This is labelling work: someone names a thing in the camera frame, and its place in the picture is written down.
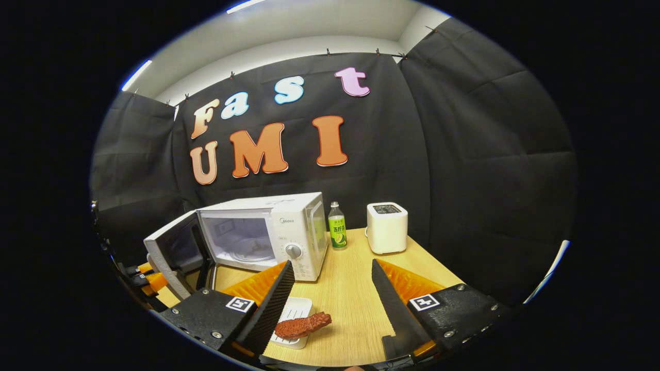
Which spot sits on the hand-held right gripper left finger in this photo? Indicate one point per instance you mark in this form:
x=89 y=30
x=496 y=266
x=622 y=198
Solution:
x=270 y=314

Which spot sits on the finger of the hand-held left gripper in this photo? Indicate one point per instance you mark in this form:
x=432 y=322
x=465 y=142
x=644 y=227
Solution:
x=136 y=270
x=152 y=284

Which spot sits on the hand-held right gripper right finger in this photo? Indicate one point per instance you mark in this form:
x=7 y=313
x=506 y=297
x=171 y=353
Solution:
x=397 y=314

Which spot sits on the red meat piece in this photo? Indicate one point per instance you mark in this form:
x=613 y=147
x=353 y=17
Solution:
x=301 y=326

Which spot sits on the white microwave oven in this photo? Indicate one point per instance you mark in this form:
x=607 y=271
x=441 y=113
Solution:
x=294 y=221

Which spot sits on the white rectangular plate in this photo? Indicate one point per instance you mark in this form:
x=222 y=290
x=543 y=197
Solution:
x=298 y=308

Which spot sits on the white toaster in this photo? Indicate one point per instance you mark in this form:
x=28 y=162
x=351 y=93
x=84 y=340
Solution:
x=386 y=232

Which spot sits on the green label drink bottle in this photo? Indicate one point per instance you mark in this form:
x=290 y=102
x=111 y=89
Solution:
x=337 y=229

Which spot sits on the black backdrop cloth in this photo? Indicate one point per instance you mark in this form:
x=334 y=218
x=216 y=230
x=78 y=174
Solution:
x=464 y=154

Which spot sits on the ceiling light panel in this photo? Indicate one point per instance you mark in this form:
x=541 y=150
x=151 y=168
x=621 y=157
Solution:
x=136 y=76

